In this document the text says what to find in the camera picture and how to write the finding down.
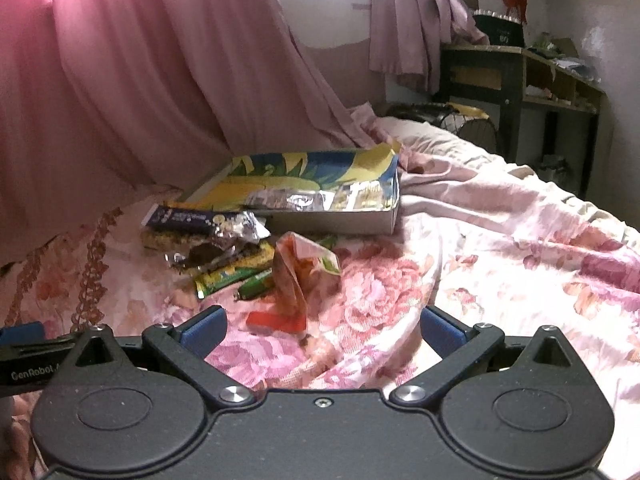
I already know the green yellow snack packet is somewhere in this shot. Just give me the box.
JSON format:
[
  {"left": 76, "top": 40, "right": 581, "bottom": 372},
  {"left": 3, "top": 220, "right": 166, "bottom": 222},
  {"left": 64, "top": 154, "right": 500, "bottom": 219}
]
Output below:
[{"left": 194, "top": 242, "right": 277, "bottom": 301}]

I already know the wooden desk with shelves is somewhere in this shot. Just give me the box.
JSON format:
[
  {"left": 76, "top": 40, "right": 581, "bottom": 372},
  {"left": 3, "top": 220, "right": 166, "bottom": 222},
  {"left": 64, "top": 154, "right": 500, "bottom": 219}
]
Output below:
[{"left": 439, "top": 42, "right": 608, "bottom": 198}]

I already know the mauve window curtain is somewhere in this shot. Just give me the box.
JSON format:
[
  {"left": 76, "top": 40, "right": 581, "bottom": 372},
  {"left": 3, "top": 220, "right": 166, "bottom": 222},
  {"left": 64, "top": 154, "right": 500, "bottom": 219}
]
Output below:
[{"left": 369, "top": 0, "right": 491, "bottom": 93}]

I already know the silver packet with dark snack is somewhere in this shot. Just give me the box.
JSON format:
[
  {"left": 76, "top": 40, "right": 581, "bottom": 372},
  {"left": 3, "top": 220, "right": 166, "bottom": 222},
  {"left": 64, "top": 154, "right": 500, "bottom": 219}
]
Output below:
[{"left": 165, "top": 240, "right": 243, "bottom": 275}]

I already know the black wire fan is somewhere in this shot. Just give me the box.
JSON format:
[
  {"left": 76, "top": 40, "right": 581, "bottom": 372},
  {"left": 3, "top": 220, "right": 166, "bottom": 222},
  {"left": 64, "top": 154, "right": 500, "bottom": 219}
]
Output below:
[{"left": 385, "top": 102, "right": 502, "bottom": 155}]

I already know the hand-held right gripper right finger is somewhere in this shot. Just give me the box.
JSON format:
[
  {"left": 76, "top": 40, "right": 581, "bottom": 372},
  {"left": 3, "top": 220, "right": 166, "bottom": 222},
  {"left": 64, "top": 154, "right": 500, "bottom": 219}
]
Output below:
[{"left": 390, "top": 305, "right": 581, "bottom": 406}]

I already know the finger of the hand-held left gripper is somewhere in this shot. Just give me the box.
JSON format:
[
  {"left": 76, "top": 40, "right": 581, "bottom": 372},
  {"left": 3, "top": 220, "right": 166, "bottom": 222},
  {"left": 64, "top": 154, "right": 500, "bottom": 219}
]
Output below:
[{"left": 0, "top": 322, "right": 77, "bottom": 401}]

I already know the orange red snack packet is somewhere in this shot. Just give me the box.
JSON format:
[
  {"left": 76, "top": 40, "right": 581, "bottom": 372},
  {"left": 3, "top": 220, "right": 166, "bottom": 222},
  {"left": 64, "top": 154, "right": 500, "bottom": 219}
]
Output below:
[{"left": 247, "top": 232, "right": 343, "bottom": 336}]

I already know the black bag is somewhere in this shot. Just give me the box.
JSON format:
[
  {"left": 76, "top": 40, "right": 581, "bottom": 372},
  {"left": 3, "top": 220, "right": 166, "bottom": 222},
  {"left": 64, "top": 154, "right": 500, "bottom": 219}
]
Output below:
[{"left": 472, "top": 10, "right": 527, "bottom": 49}]

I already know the pink cloth with brown pattern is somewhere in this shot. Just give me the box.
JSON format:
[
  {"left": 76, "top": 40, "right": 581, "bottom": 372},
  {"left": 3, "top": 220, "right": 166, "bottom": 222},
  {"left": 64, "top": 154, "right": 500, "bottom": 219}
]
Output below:
[{"left": 0, "top": 200, "right": 151, "bottom": 333}]

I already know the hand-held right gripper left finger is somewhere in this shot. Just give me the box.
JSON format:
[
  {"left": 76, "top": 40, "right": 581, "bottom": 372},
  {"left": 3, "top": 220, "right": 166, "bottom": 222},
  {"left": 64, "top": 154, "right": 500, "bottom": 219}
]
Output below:
[{"left": 65, "top": 305, "right": 257, "bottom": 407}]

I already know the floral bed sheet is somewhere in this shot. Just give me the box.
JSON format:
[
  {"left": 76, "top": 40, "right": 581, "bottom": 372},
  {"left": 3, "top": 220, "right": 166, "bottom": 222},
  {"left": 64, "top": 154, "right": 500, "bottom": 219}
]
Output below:
[{"left": 0, "top": 105, "right": 640, "bottom": 480}]

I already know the grey cardboard box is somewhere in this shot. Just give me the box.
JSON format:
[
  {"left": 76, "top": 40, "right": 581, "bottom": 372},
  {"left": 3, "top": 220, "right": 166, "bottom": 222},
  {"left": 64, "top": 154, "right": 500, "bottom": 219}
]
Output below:
[{"left": 182, "top": 142, "right": 403, "bottom": 236}]

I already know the tan grain bar packet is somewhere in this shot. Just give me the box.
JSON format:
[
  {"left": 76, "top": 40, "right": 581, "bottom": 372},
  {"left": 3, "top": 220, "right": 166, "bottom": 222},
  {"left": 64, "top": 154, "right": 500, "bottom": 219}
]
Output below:
[{"left": 141, "top": 230, "right": 201, "bottom": 254}]

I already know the pink curtain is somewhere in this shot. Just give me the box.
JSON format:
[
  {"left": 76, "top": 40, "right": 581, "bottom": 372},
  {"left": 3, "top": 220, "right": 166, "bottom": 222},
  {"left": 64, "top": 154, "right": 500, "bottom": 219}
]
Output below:
[{"left": 0, "top": 0, "right": 383, "bottom": 266}]

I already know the pale pink pillow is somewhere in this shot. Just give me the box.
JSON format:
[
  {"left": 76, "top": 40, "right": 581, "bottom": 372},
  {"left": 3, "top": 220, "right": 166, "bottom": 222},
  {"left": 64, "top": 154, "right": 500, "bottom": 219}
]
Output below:
[{"left": 377, "top": 116, "right": 501, "bottom": 163}]

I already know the colourful foil bag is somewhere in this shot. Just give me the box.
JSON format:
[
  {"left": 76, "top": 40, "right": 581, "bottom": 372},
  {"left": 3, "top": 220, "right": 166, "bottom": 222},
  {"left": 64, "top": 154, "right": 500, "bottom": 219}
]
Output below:
[{"left": 197, "top": 144, "right": 401, "bottom": 213}]

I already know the blue snack packet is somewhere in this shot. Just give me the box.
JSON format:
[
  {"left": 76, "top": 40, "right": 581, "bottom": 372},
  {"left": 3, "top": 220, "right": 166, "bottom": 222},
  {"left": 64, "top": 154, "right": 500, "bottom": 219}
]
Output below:
[{"left": 141, "top": 203, "right": 272, "bottom": 247}]

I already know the small dark green packet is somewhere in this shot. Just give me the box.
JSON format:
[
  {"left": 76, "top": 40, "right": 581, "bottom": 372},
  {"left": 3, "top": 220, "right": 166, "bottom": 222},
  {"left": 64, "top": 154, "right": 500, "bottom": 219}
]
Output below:
[{"left": 237, "top": 270, "right": 276, "bottom": 302}]

